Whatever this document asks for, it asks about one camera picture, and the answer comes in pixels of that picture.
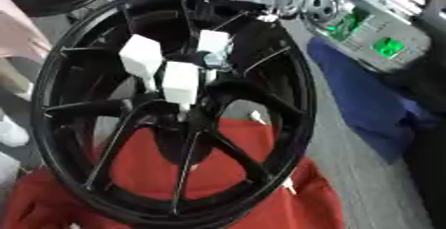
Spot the black spoked wheel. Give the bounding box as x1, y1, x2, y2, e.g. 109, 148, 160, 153
29, 0, 320, 229

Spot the small white clip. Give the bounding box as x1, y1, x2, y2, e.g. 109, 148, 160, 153
280, 176, 299, 196
247, 110, 271, 126

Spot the blue fabric cover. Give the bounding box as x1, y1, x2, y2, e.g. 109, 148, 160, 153
305, 37, 445, 165

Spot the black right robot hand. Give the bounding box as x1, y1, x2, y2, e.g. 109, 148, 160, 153
184, 0, 307, 79

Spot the person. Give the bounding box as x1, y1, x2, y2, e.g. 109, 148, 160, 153
0, 0, 143, 148

